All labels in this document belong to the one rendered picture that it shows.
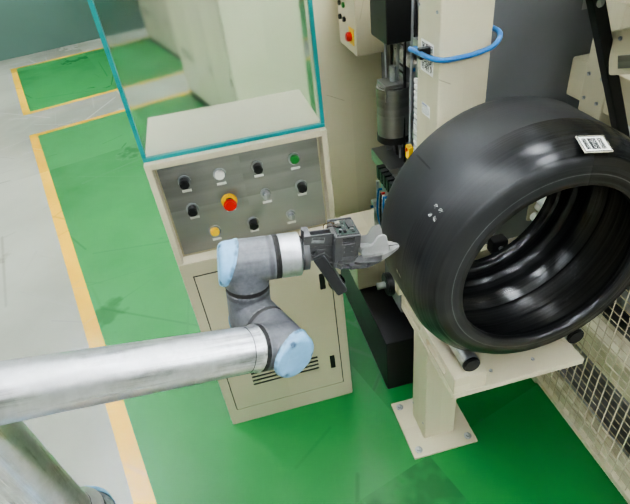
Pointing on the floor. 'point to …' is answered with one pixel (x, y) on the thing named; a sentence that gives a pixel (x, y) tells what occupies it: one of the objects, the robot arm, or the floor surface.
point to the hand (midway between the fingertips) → (392, 249)
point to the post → (424, 400)
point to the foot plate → (462, 434)
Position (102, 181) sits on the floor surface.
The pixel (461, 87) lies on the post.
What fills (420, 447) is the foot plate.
